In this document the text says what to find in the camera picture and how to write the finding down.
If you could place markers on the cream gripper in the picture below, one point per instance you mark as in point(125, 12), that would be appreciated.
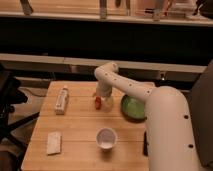
point(107, 103)

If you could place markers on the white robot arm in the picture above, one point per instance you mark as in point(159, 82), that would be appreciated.
point(170, 137)

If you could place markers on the white ceramic cup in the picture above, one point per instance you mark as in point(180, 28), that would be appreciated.
point(106, 138)

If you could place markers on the green bowl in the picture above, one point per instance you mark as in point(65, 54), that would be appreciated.
point(132, 108)

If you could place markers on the white tube with label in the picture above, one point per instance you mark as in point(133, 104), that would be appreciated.
point(62, 100)

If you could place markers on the black rectangular remote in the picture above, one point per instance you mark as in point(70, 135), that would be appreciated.
point(145, 150)

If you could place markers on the white sponge block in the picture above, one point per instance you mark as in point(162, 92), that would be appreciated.
point(54, 143)

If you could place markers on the black office chair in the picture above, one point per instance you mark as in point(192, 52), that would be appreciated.
point(9, 95)

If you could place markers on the wooden shelf rail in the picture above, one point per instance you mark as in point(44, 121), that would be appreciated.
point(98, 62)

